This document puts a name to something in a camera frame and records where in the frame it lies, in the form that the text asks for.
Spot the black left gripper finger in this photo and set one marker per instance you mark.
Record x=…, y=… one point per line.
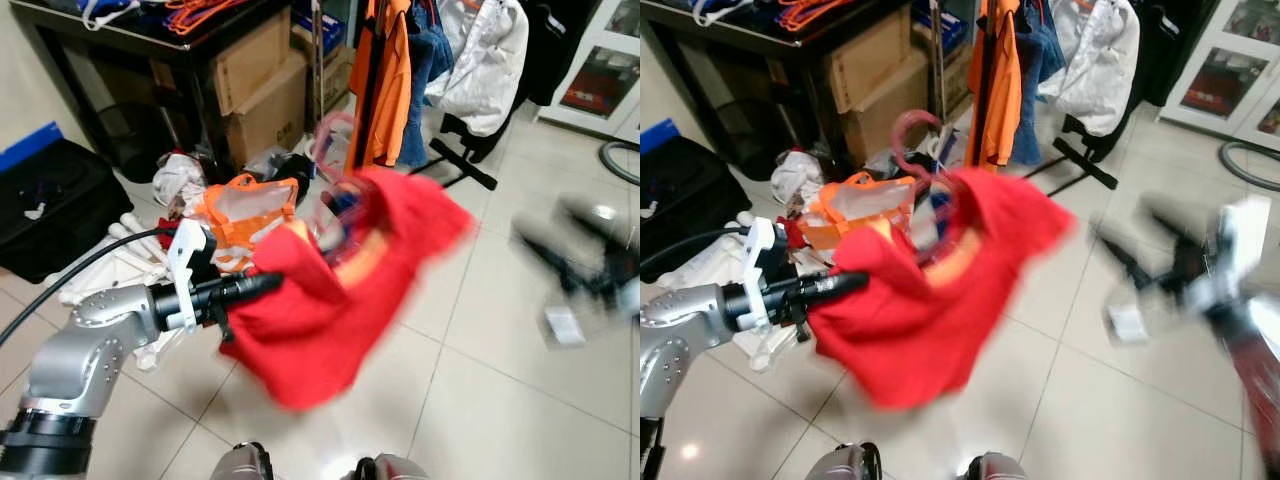
x=838, y=280
x=830, y=294
x=250, y=294
x=258, y=281

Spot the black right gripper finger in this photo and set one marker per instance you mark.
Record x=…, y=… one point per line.
x=540, y=255
x=1170, y=222
x=1125, y=255
x=590, y=222

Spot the red sports jersey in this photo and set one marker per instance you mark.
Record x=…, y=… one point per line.
x=330, y=310
x=920, y=320

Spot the dark red hanger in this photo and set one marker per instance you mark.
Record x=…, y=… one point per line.
x=335, y=130
x=910, y=130

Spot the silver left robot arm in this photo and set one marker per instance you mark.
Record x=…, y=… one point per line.
x=80, y=350
x=680, y=330

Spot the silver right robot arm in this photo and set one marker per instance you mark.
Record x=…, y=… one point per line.
x=1255, y=360

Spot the orange hanger pile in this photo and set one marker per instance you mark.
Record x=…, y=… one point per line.
x=205, y=14
x=820, y=12

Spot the black bag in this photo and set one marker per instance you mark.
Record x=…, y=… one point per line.
x=55, y=210
x=685, y=195

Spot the blue flat board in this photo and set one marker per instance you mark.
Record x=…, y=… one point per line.
x=28, y=145
x=655, y=135

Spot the white glass-door cabinet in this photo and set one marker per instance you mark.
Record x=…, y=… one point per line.
x=1225, y=70
x=600, y=70

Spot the brown cardboard box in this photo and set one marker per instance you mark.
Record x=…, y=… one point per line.
x=870, y=60
x=268, y=120
x=250, y=65
x=885, y=115

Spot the grey left robot foot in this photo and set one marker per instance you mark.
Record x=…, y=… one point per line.
x=845, y=462
x=245, y=462

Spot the grey robot foot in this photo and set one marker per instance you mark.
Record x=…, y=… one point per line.
x=845, y=462
x=995, y=468
x=245, y=462
x=395, y=468

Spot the white thick garment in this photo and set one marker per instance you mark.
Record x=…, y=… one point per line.
x=1105, y=65
x=490, y=65

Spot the blue denim garment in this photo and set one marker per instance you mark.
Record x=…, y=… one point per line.
x=1035, y=90
x=420, y=90

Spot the orange polo shirt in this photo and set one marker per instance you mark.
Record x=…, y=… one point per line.
x=1005, y=90
x=390, y=90

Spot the grey right robot foot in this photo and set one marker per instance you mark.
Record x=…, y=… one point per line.
x=395, y=468
x=995, y=468

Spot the black metal shelf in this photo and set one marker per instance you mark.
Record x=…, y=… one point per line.
x=120, y=45
x=740, y=40

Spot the blue white box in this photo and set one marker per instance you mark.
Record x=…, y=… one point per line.
x=318, y=28
x=938, y=25

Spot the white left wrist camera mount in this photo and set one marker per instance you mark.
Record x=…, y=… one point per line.
x=757, y=260
x=183, y=260

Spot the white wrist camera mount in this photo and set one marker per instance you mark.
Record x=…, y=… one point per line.
x=183, y=260
x=1240, y=240
x=757, y=260

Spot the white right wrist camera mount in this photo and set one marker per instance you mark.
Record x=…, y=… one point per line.
x=1240, y=240

